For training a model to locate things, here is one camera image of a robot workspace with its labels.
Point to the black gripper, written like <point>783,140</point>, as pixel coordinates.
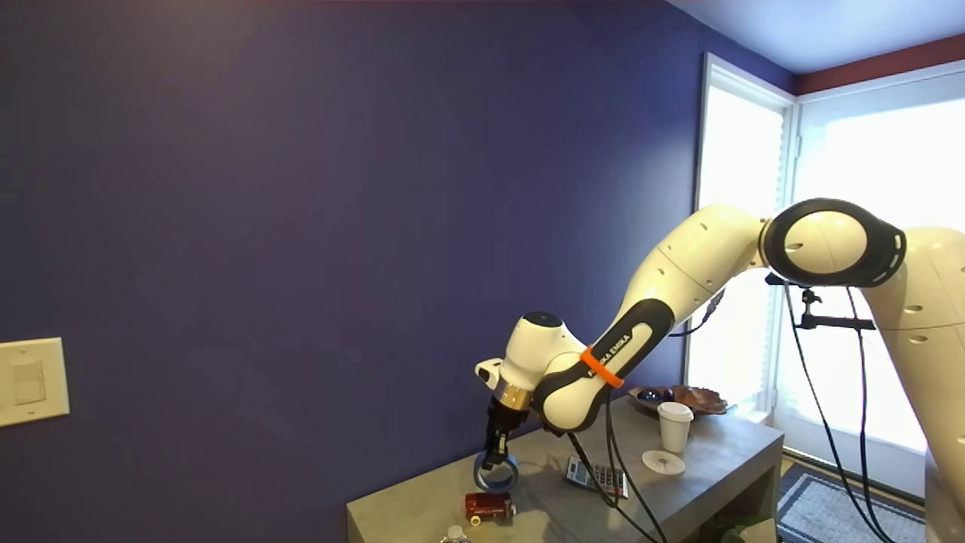
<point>502,421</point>

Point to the blue masking tape roll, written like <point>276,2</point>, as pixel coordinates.
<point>497,485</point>

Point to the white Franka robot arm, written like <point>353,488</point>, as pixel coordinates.
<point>695,251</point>

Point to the clear crumpled plastic cup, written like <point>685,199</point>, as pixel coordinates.
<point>456,536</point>

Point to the grey desk calculator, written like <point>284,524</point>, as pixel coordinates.
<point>599,478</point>

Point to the white paper plate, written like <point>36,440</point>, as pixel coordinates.
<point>665,462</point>

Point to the white paper cup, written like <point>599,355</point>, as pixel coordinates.
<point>675,423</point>

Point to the dark red bowl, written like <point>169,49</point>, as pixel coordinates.
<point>698,400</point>

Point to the grey floor rug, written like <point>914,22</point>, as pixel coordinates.
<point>834,513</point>

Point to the narrow bright window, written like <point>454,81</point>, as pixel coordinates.
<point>741,152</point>

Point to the wide bright window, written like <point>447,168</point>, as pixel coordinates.
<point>886,140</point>

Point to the white wall switch plate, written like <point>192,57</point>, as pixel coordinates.
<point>32,382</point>

